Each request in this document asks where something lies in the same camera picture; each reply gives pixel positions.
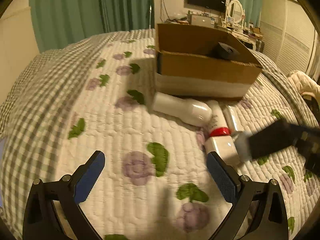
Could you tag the white louvered wardrobe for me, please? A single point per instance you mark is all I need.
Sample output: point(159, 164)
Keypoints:
point(288, 34)

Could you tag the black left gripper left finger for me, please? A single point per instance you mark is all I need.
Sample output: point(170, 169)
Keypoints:
point(40, 218)

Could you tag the light blue small case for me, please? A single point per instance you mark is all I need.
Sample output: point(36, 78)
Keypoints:
point(241, 142)

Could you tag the black usb charger block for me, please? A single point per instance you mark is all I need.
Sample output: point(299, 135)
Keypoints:
point(224, 51)

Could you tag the white rectangular power bank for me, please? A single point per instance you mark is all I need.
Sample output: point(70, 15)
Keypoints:
point(224, 147)

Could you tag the large green curtain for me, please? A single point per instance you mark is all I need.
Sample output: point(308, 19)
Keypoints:
point(58, 23)

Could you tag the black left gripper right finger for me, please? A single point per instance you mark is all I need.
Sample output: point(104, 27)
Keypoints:
point(269, 219)

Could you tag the white oval vanity mirror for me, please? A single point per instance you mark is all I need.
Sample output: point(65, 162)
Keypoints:
point(235, 12)

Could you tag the brown lipstick tube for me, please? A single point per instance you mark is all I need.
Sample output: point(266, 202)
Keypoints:
point(232, 119)

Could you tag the white bottle red cap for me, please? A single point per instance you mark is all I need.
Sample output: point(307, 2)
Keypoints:
point(217, 126)

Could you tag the white dressing table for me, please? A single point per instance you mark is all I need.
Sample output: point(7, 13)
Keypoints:
point(248, 41)

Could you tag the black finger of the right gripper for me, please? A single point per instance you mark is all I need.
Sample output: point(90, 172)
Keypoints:
point(282, 134)

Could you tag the white hair dryer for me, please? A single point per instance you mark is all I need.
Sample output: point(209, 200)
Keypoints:
point(189, 111)

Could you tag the grey mini fridge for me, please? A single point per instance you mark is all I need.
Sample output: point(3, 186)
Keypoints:
point(198, 20)

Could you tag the cream puffy jacket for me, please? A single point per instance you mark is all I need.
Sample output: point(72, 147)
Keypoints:
point(304, 84)

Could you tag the green checkered bed sheet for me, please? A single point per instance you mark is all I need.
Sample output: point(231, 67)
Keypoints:
point(36, 117)

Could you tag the brown cardboard box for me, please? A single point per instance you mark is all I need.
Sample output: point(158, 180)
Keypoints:
point(184, 68)

